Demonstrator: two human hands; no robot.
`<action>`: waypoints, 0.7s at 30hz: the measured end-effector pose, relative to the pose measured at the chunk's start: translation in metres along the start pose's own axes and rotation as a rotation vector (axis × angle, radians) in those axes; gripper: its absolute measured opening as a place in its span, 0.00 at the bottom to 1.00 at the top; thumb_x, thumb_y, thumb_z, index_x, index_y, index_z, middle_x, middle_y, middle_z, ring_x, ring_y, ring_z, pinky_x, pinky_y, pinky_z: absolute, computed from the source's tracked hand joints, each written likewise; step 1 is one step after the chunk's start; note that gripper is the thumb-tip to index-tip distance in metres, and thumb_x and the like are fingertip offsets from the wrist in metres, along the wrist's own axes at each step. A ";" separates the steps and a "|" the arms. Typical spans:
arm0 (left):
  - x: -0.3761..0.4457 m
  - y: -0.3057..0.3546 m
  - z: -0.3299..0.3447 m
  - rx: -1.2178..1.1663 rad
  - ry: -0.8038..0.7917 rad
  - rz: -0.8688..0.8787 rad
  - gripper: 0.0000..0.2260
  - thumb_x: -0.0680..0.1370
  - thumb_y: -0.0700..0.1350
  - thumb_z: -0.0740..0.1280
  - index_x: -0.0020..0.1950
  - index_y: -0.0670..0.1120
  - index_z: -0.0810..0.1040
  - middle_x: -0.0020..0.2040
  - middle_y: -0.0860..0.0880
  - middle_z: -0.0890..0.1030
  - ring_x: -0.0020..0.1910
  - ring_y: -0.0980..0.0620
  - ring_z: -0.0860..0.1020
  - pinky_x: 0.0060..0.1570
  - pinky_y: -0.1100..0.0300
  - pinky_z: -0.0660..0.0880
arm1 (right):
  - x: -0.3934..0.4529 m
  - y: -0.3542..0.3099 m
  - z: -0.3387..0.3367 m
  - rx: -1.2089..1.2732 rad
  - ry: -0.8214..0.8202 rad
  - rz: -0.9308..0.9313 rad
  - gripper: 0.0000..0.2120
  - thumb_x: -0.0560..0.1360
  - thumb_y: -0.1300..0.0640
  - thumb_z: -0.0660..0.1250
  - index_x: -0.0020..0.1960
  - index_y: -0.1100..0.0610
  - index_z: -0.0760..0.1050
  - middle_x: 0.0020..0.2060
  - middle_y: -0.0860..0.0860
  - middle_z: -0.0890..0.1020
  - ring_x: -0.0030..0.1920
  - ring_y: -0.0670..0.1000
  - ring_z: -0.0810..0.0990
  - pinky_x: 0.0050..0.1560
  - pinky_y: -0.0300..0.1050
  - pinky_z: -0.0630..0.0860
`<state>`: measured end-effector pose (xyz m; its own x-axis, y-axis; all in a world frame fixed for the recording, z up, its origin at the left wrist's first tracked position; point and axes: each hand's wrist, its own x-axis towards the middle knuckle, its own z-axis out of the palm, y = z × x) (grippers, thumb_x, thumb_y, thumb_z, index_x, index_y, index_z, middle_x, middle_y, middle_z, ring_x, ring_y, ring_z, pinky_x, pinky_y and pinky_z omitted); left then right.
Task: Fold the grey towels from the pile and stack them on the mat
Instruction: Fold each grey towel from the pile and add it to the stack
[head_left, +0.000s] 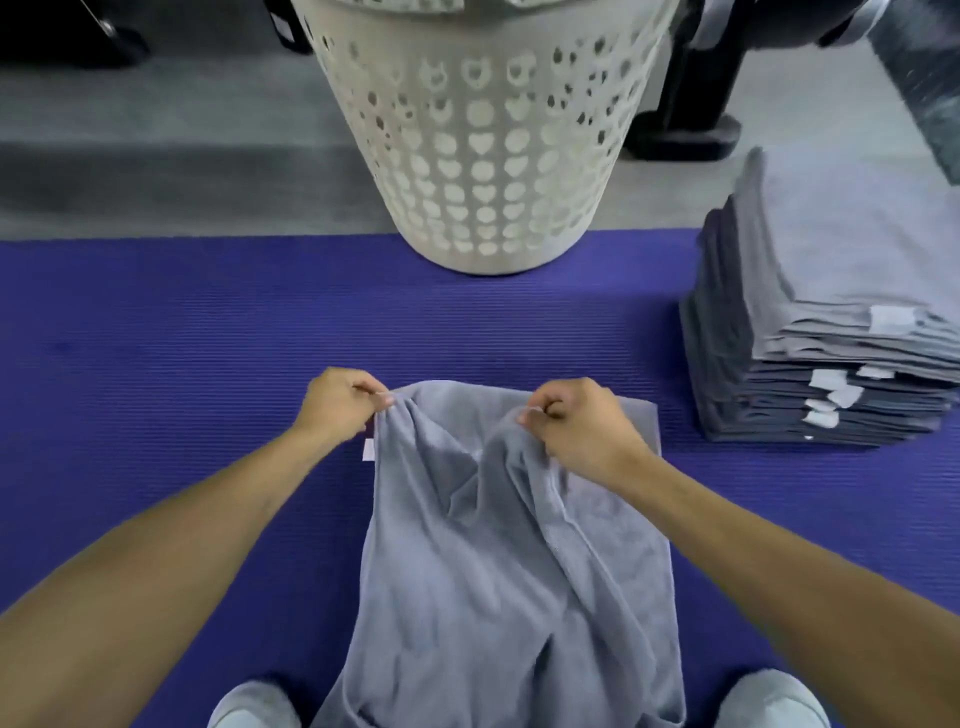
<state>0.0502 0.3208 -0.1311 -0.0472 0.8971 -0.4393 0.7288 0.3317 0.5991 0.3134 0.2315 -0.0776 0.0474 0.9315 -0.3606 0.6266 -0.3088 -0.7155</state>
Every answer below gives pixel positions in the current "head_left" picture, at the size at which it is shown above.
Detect person's left hand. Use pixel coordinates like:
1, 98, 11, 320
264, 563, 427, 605
291, 366, 396, 451

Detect person's right hand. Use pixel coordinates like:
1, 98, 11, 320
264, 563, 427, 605
516, 377, 655, 494

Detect grey towel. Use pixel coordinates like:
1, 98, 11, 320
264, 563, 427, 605
311, 380, 687, 728

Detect person's left forearm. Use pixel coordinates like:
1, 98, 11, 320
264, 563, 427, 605
0, 423, 339, 728

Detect person's right forearm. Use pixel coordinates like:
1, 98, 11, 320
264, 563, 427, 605
616, 450, 960, 728

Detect purple ribbed mat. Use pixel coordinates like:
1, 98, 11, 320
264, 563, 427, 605
0, 228, 960, 728

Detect white perforated laundry basket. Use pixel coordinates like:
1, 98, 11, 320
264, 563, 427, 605
288, 0, 682, 276

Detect stack of folded grey towels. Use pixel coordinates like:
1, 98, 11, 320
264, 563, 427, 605
679, 146, 960, 448

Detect black equipment base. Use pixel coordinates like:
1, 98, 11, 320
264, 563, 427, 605
624, 0, 886, 162

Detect black furniture leg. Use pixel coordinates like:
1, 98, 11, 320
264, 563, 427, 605
262, 0, 316, 56

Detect black furniture foot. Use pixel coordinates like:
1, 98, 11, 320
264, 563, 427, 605
0, 0, 151, 70

